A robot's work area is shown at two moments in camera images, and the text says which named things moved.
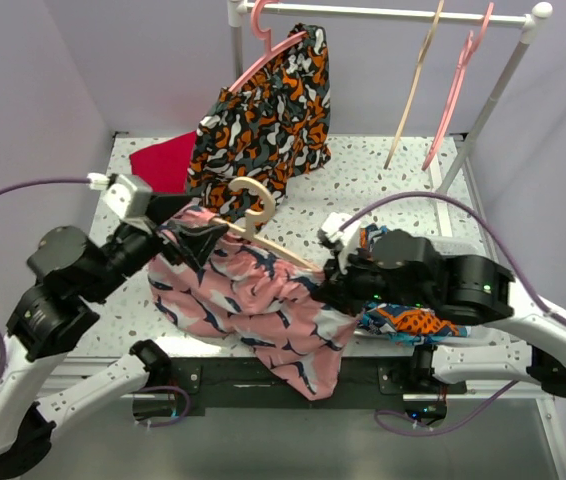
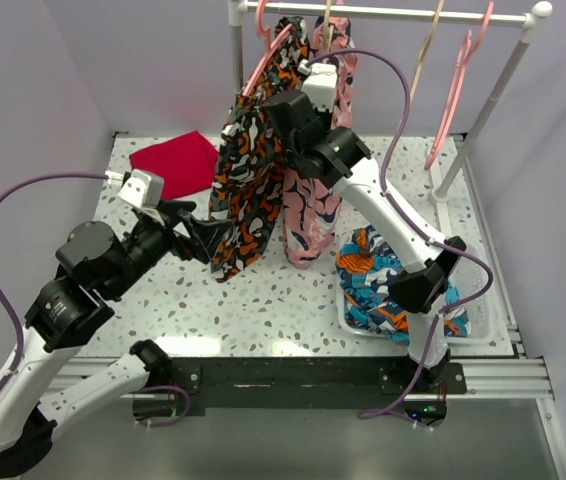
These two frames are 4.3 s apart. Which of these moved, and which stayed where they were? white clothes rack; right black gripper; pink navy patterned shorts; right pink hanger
Moved: right black gripper; pink navy patterned shorts
Stayed: white clothes rack; right pink hanger
